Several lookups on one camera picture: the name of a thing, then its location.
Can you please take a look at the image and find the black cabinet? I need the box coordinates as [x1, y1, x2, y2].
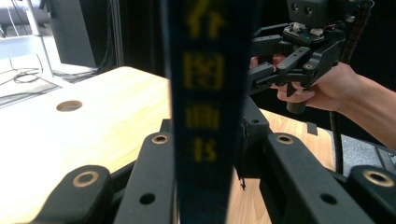
[49, 0, 98, 68]

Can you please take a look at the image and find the right gripper black braided cable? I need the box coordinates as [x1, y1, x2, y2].
[329, 0, 375, 175]

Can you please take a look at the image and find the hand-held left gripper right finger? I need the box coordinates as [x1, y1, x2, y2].
[233, 95, 375, 224]

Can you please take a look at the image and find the colourful children's picture book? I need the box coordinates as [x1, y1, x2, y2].
[160, 0, 255, 224]

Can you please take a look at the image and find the grey metal table bracket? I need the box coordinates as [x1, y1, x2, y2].
[305, 121, 318, 136]

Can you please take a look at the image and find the white metal desk frame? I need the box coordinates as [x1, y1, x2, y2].
[0, 0, 54, 79]

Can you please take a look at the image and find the coiled black floor cable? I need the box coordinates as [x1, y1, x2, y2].
[0, 54, 45, 86]

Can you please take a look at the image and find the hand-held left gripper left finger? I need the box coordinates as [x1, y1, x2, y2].
[113, 119, 176, 224]

